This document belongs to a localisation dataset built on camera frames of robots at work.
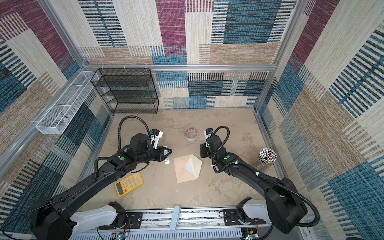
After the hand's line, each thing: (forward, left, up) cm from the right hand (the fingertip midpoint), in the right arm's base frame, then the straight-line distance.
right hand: (203, 146), depth 86 cm
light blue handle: (-33, +15, -9) cm, 37 cm away
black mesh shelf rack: (+46, +52, +6) cm, 69 cm away
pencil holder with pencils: (-10, -30, +6) cm, 33 cm away
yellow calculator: (-16, +42, -10) cm, 46 cm away
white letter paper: (-7, +9, -12) cm, 17 cm away
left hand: (-6, +17, +8) cm, 19 cm away
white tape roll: (+18, +7, -13) cm, 24 cm away
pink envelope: (-11, +13, -12) cm, 21 cm away
